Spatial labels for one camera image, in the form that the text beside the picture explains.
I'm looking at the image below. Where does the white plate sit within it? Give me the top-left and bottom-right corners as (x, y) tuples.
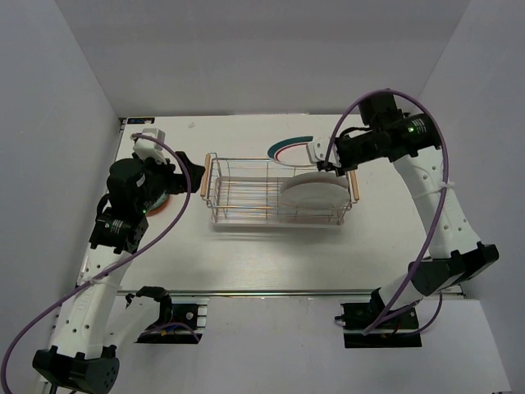
(281, 172), (349, 192)
(267, 135), (315, 168)
(280, 182), (350, 209)

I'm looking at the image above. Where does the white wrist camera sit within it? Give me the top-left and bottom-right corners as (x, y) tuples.
(306, 138), (340, 167)
(131, 128), (168, 164)

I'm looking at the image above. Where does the aluminium front rail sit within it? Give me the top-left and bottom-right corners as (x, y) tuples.
(73, 288), (467, 300)

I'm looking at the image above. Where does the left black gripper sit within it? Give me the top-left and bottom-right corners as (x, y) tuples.
(134, 151), (205, 213)

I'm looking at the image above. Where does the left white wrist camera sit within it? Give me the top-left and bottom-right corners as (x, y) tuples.
(131, 128), (168, 164)

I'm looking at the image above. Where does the metal wire dish rack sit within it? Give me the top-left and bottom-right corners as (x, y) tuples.
(201, 153), (360, 217)

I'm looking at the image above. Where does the black corner label left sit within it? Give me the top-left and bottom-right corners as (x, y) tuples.
(126, 117), (155, 125)

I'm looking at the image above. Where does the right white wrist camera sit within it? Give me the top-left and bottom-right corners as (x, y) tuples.
(306, 138), (340, 167)

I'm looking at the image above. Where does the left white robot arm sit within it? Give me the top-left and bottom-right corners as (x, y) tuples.
(33, 152), (205, 393)

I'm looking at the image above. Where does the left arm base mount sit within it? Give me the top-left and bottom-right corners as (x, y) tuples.
(126, 286), (205, 345)

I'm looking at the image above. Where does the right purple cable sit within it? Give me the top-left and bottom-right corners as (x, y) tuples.
(326, 88), (449, 336)

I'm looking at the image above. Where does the white plate front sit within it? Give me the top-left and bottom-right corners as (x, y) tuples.
(280, 182), (350, 209)

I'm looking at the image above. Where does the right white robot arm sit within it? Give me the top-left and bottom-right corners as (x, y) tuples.
(307, 89), (500, 328)

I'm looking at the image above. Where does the orange plate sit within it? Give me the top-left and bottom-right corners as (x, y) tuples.
(146, 197), (171, 217)

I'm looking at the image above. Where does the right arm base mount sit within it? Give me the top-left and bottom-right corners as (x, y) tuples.
(334, 289), (422, 349)

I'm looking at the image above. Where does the teal plate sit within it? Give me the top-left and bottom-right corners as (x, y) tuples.
(151, 195), (169, 210)

